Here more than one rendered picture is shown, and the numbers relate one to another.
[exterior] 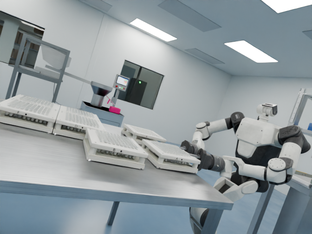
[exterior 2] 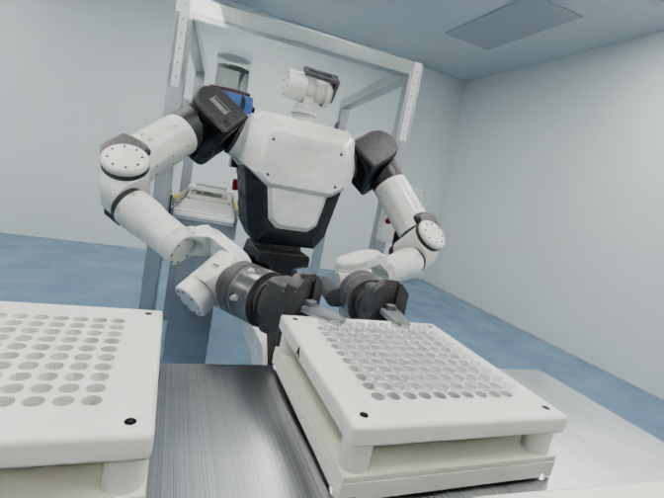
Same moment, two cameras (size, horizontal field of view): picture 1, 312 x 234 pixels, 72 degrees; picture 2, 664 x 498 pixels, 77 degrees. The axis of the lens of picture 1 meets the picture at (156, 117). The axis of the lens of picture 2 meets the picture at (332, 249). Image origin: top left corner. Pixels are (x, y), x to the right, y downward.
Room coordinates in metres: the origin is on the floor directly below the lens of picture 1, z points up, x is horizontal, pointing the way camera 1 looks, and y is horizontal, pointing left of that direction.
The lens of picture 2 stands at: (1.22, 0.34, 1.10)
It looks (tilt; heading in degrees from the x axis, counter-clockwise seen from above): 8 degrees down; 275
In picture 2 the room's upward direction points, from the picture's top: 11 degrees clockwise
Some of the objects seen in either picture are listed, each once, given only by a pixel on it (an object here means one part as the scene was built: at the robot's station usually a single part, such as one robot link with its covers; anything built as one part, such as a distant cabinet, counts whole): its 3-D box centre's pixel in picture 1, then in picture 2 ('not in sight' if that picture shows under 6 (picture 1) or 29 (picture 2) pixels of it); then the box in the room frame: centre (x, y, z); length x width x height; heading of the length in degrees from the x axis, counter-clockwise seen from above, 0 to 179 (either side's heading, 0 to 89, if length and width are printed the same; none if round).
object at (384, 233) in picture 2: not in sight; (399, 214); (1.10, -1.59, 1.03); 0.17 x 0.06 x 0.26; 21
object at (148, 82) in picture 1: (139, 86); not in sight; (6.46, 0.78, 1.43); 1.38 x 0.01 x 1.16; 117
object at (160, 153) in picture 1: (170, 151); (404, 366); (1.15, -0.13, 0.91); 0.25 x 0.24 x 0.02; 27
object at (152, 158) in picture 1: (167, 159); (395, 402); (1.15, -0.13, 0.86); 0.24 x 0.24 x 0.02; 27
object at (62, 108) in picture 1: (79, 114); not in sight; (1.37, 0.48, 0.91); 0.25 x 0.24 x 0.02; 24
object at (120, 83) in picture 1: (118, 93); not in sight; (3.77, 0.77, 1.07); 0.23 x 0.10 x 0.62; 117
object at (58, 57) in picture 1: (54, 91); not in sight; (3.68, 1.81, 0.75); 1.43 x 1.06 x 1.50; 117
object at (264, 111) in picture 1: (265, 112); (304, 93); (1.44, -0.69, 1.31); 0.10 x 0.07 x 0.09; 27
